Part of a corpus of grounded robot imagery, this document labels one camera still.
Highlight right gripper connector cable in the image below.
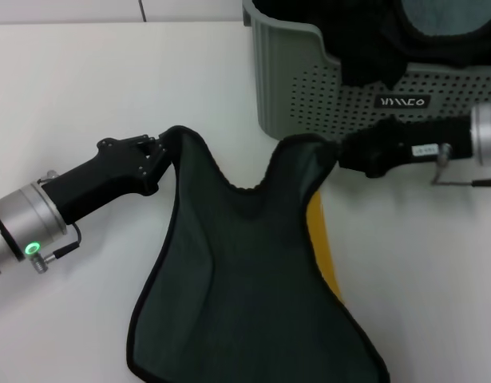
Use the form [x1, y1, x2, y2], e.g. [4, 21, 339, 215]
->
[430, 142, 491, 189]

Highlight teal towel with black trim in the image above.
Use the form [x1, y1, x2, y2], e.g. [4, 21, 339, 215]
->
[400, 0, 491, 39]

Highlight grey-green perforated storage box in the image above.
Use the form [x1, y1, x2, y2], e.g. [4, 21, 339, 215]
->
[242, 0, 491, 141]

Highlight gripper connector cable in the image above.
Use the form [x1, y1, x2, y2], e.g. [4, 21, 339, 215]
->
[430, 142, 491, 189]
[27, 170, 83, 275]

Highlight green and yellow towel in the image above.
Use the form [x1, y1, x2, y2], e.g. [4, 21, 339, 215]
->
[125, 124, 391, 383]

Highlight left gripper connector cable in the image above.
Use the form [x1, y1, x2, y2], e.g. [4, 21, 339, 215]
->
[27, 170, 83, 275]

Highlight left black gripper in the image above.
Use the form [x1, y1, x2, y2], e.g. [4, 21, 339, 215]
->
[40, 133, 178, 224]

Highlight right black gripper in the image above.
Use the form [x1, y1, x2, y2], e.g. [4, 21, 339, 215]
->
[339, 117, 477, 180]

